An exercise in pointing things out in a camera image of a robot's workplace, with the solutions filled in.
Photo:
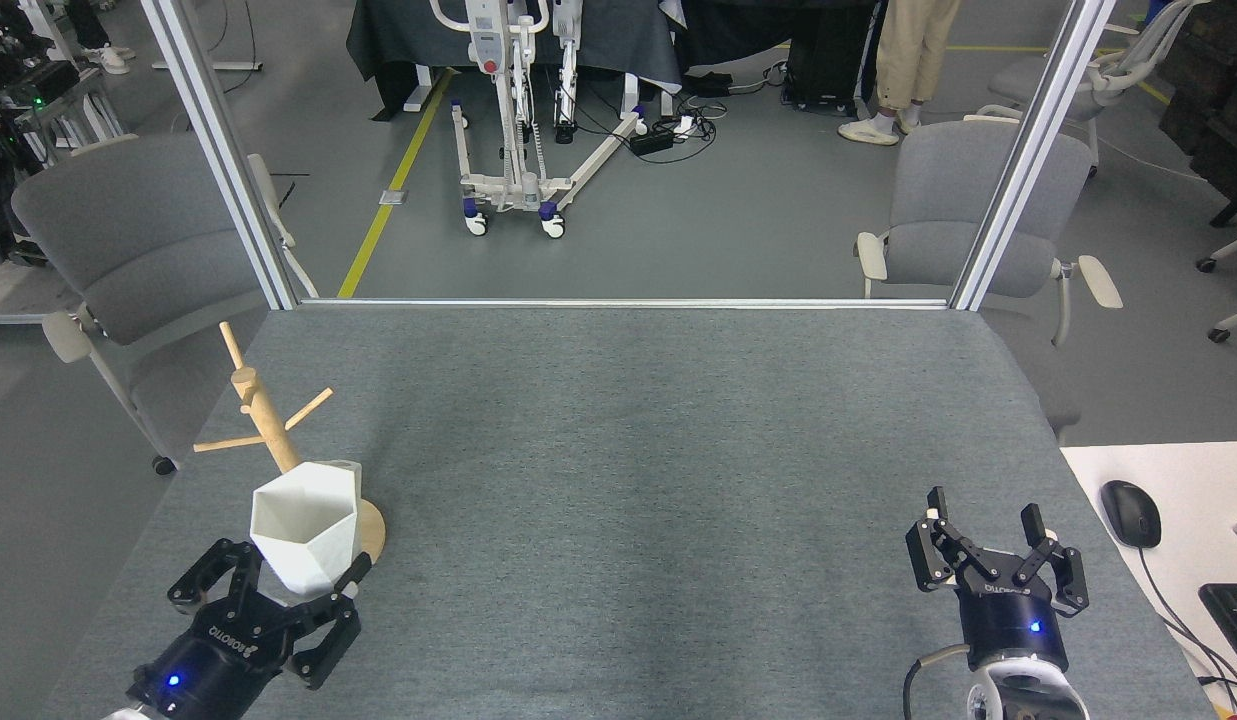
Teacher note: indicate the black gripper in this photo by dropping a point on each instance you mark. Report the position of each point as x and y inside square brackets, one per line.
[208, 670]
[1013, 625]

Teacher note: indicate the white faceted cup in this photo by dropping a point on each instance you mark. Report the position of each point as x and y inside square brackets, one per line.
[308, 530]

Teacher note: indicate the wooden cup rack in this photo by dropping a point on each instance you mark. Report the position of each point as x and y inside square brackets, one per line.
[263, 420]

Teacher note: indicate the black storage unit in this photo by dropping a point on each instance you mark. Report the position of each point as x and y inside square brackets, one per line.
[1218, 100]

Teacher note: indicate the equipment rack with electronics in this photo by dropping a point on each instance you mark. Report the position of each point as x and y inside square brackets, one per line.
[38, 85]

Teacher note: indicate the black computer mouse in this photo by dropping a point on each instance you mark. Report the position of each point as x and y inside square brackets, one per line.
[1130, 512]

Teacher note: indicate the white desk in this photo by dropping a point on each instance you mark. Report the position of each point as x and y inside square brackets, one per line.
[1198, 480]

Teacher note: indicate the black keyboard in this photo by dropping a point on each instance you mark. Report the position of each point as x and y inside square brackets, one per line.
[1236, 615]

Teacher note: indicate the white office chair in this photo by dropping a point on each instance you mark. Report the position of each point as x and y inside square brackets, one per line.
[1207, 264]
[1018, 75]

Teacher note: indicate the grey chair with beige armrests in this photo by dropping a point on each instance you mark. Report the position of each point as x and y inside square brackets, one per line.
[978, 190]
[138, 240]

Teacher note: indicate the metal floor socket plate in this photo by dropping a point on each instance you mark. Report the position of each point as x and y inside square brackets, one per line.
[393, 197]

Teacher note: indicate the silver aluminium crossbar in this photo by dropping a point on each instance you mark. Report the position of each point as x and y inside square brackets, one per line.
[618, 303]

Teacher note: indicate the standing person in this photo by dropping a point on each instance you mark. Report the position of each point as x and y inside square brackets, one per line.
[908, 50]

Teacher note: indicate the black case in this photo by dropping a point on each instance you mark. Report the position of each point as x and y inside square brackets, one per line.
[828, 50]

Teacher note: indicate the black power strip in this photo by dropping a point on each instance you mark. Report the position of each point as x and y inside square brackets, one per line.
[653, 141]

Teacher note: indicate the person with white shoes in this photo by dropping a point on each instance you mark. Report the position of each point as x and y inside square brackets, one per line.
[108, 60]

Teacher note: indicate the white stand on wheels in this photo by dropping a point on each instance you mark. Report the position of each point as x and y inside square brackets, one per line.
[486, 45]

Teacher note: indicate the dark cloth covered table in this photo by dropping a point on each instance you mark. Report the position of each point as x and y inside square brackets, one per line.
[598, 35]

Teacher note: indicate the silver aluminium post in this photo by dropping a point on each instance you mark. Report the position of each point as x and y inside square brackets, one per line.
[1028, 150]
[218, 130]

